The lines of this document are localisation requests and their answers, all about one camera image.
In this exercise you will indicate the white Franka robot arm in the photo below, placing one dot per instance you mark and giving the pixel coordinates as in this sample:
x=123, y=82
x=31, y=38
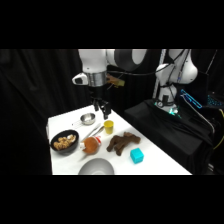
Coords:
x=94, y=63

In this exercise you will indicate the brown plush toy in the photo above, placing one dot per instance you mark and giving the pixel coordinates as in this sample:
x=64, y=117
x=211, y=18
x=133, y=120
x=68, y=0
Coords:
x=122, y=142

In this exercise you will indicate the blue cube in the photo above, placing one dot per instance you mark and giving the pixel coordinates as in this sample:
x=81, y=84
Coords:
x=137, y=155

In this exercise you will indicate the black curtain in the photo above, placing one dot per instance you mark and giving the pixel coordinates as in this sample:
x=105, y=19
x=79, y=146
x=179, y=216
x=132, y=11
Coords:
x=33, y=93

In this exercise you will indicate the blue lit screen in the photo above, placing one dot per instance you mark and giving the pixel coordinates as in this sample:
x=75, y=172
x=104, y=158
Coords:
x=191, y=98

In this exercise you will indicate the black bowl with pasta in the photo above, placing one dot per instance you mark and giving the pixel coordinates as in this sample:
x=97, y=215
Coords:
x=64, y=142

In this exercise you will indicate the silver metal utensil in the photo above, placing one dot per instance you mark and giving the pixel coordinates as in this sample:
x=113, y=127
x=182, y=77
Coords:
x=93, y=131

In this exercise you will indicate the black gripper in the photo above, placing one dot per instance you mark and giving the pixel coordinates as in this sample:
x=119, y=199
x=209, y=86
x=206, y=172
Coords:
x=97, y=92

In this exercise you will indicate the black covered robot stand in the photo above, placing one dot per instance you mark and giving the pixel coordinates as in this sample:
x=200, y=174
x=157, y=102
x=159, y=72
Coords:
x=166, y=133

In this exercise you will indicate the silver measuring cup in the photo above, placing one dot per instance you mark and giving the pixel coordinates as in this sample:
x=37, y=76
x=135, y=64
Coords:
x=88, y=118

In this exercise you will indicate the small green light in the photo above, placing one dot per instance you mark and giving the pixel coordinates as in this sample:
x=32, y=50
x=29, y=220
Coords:
x=173, y=111

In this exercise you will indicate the grey bowl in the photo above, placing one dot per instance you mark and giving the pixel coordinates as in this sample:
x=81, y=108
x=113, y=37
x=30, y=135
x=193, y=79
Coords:
x=96, y=167

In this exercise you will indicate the orange bottle with white cap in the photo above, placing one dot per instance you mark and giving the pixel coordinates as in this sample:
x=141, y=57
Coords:
x=91, y=145

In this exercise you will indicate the yellow cup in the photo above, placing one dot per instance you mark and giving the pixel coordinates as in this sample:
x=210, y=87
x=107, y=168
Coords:
x=108, y=126

